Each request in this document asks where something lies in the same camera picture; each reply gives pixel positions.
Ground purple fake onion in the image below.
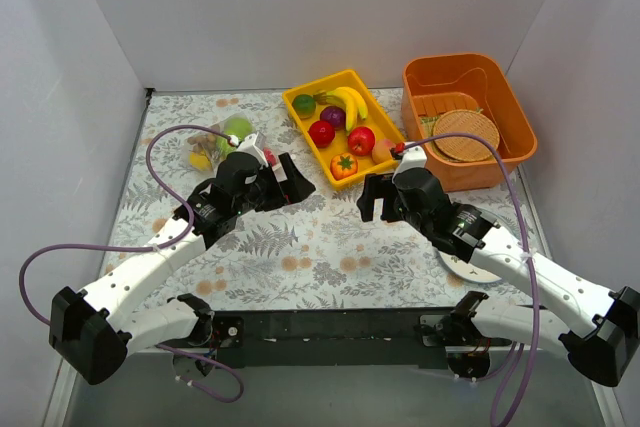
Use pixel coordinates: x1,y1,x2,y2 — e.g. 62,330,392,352
320,105,346,131

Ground yellow plastic tray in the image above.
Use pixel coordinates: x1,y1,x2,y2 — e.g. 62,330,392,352
283,69,404,190

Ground watermelon pattern plate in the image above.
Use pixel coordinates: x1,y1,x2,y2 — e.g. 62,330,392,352
433,248,502,285

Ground orange plastic tub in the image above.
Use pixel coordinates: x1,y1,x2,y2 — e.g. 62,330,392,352
402,53,537,192

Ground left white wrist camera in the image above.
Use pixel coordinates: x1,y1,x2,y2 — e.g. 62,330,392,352
228,133,269,167

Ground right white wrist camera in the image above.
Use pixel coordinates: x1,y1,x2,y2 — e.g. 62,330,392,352
392,143,427,177

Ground yellow fake lemon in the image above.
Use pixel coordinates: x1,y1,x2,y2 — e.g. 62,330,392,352
188,152,212,172

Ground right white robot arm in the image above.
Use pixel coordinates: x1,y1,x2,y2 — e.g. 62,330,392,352
356,167,639,387

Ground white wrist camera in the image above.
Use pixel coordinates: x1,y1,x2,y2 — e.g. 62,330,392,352
392,143,427,177
228,133,269,167

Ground fake peach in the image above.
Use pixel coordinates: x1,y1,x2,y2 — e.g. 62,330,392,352
371,139,396,164

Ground yellow banana bunch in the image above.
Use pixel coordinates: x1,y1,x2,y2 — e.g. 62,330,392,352
313,86,368,132

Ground red fake apple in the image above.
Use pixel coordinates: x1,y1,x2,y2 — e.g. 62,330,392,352
347,126,376,156

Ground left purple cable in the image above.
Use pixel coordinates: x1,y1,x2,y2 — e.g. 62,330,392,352
18,124,246,404

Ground green fake apple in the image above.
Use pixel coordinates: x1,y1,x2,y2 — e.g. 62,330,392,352
224,116,254,141

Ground green orange fake fruit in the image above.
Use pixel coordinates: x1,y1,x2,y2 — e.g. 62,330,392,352
292,94,316,119

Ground clear zip top bag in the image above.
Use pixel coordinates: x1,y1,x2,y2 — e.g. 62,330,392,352
183,114,252,173

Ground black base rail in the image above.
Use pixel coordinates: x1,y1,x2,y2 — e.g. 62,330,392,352
172,306,511,381

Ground round woven bamboo tray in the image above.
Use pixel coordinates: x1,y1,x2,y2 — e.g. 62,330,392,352
432,109,501,162

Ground orange fake persimmon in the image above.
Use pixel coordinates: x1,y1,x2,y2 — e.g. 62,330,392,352
330,152,359,181

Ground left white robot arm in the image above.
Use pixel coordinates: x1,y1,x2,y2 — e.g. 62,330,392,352
49,152,315,385

